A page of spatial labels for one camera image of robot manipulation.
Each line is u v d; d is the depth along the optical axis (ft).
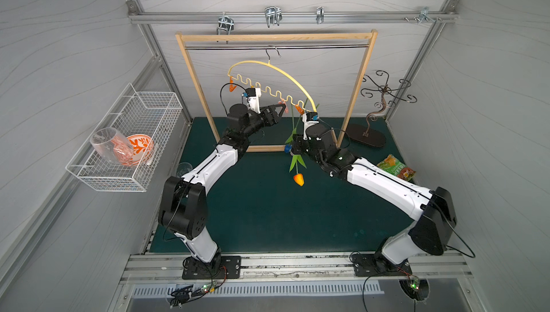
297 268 2.45
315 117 2.17
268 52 2.22
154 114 2.62
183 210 1.49
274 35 2.04
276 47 2.13
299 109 2.57
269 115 2.33
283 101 2.59
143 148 2.22
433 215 1.35
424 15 2.51
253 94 2.35
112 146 1.87
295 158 2.51
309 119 2.21
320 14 2.56
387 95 2.90
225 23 2.57
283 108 2.49
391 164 3.19
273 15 2.47
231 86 2.47
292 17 2.64
